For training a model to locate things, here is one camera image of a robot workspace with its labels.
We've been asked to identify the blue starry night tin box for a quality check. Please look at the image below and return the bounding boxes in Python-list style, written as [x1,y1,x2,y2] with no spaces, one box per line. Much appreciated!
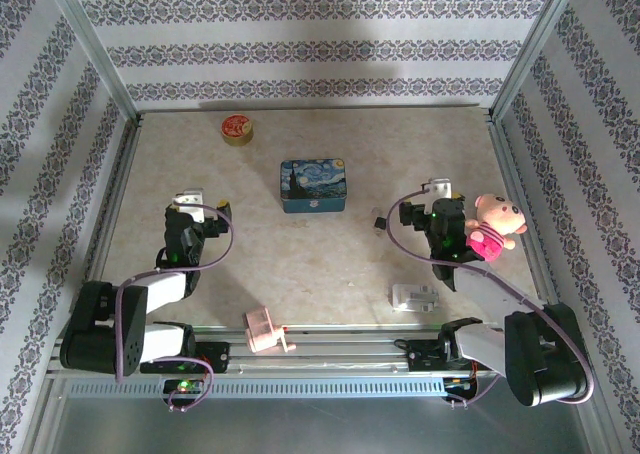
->
[279,158,347,214]

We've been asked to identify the pink plush pig toy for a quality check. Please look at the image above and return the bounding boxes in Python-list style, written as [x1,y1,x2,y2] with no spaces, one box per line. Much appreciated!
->
[464,192,529,262]

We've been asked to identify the clear plastic clip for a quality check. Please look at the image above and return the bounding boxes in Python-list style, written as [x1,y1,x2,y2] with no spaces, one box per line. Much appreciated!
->
[390,282,441,314]

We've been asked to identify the round red and gold tin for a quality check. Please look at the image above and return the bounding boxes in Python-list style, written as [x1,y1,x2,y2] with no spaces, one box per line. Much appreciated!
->
[221,114,255,148]

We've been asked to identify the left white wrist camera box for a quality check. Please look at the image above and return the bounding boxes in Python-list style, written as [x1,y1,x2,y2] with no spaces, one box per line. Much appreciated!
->
[172,188,206,223]

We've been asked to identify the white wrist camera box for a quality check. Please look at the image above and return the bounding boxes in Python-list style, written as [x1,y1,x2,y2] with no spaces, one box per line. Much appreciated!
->
[172,188,206,223]
[425,177,455,200]

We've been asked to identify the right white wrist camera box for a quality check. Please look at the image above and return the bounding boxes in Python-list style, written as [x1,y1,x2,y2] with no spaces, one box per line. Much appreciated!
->
[425,177,455,200]

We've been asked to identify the left arm's purple cable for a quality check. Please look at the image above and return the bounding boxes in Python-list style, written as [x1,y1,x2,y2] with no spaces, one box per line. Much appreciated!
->
[113,201,235,413]

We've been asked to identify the arm's purple cable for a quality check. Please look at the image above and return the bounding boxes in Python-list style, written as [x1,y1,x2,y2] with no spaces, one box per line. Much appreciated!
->
[113,201,235,413]
[385,189,595,410]

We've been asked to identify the left arm's black base plate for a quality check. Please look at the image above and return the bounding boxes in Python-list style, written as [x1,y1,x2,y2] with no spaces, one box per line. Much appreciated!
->
[139,341,231,375]

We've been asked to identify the right arm's black base plate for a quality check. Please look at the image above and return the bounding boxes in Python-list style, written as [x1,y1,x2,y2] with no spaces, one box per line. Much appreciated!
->
[407,342,499,375]

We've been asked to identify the aluminium front rail frame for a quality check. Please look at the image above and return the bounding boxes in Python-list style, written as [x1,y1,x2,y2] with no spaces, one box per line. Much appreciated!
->
[47,322,587,379]

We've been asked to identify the right arm's purple cable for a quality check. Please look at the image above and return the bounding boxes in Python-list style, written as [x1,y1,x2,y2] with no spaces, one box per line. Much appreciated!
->
[385,189,595,410]

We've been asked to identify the grey slotted cable duct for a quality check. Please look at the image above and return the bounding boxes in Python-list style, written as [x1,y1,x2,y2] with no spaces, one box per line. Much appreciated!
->
[64,377,447,399]

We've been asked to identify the aluminium corner post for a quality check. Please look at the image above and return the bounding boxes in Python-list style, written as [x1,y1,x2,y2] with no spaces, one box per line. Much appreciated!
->
[489,0,590,121]
[42,0,142,121]

